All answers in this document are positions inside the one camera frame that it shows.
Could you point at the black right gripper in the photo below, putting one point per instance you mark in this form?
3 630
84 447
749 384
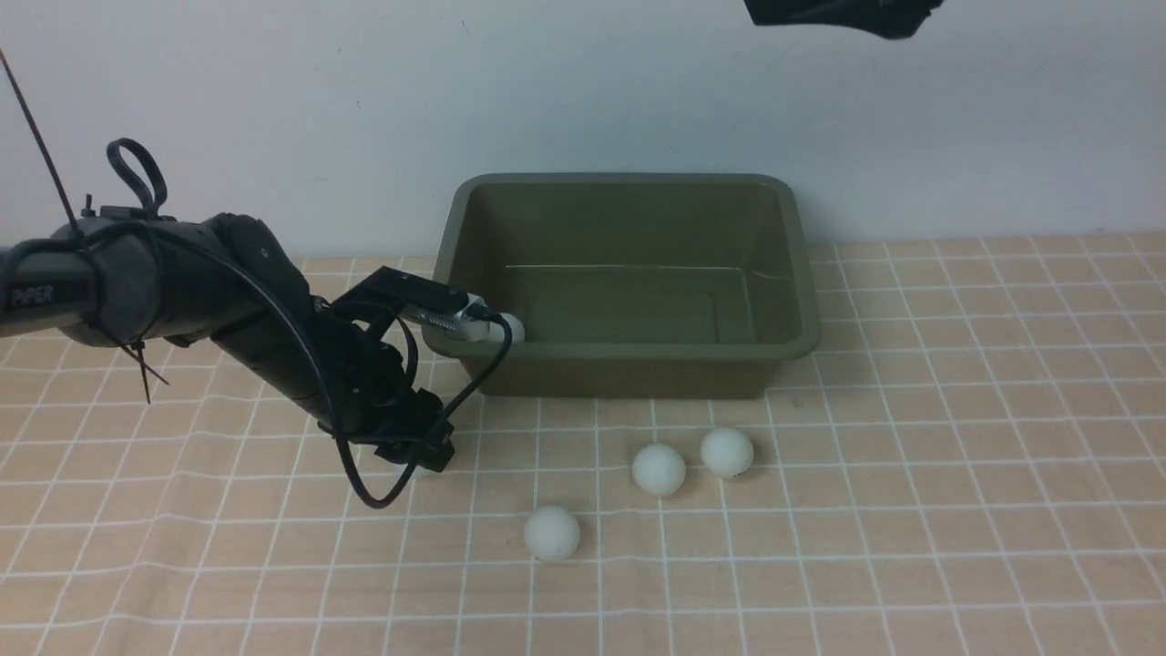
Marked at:
890 20

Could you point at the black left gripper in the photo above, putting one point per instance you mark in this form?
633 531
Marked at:
374 385

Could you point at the white ball with red logo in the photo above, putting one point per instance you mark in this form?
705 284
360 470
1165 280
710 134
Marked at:
508 325

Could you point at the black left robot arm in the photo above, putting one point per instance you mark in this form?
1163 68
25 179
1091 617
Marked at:
119 283

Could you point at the olive green plastic bin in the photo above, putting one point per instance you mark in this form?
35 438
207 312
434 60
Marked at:
636 285

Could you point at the orange checkered tablecloth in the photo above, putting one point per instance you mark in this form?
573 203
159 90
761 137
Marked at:
970 464

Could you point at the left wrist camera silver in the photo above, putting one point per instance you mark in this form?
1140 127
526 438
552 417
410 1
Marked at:
406 296

